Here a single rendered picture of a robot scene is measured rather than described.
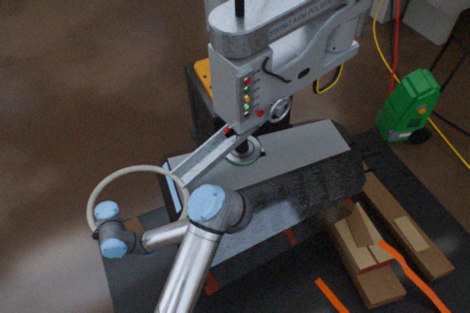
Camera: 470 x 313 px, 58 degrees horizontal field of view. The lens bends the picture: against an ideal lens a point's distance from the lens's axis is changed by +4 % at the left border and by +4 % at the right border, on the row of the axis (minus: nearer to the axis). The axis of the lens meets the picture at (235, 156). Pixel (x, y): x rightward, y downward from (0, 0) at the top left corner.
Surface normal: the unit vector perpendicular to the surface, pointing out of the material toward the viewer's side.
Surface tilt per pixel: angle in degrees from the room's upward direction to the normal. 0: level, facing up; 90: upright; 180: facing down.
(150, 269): 0
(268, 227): 45
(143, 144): 0
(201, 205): 38
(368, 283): 0
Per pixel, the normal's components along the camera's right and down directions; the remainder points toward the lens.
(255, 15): -0.02, -0.62
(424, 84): -0.57, -0.44
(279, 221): 0.25, 0.07
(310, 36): -0.51, -0.15
